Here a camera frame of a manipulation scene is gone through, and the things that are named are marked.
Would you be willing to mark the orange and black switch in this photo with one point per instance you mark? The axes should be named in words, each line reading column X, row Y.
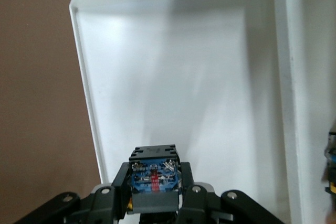
column 331, row 161

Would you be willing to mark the white cabinet drawer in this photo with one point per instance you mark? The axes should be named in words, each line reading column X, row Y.
column 170, row 77

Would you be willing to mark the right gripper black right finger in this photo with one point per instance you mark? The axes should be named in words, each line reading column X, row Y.
column 199, row 205

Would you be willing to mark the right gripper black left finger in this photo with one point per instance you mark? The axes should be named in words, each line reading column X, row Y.
column 105, row 205

